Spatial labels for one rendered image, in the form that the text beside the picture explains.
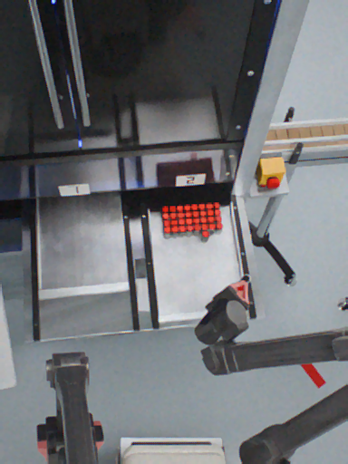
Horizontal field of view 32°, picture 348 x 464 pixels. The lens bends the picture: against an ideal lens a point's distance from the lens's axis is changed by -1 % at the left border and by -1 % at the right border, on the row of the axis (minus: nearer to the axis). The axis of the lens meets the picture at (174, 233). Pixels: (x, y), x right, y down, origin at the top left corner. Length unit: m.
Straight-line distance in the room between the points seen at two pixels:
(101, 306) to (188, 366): 0.93
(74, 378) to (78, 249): 0.72
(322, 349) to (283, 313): 1.60
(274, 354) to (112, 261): 0.75
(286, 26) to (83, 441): 0.89
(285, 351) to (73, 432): 0.44
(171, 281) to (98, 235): 0.27
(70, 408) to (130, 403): 1.49
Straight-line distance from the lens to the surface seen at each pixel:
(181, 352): 2.69
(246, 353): 1.32
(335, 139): 2.05
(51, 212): 1.95
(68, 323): 1.82
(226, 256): 1.88
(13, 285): 2.56
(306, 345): 1.22
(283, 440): 1.33
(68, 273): 1.86
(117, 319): 1.81
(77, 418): 1.15
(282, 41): 1.38
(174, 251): 1.88
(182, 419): 2.64
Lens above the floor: 2.62
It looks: 66 degrees down
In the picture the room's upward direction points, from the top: 5 degrees clockwise
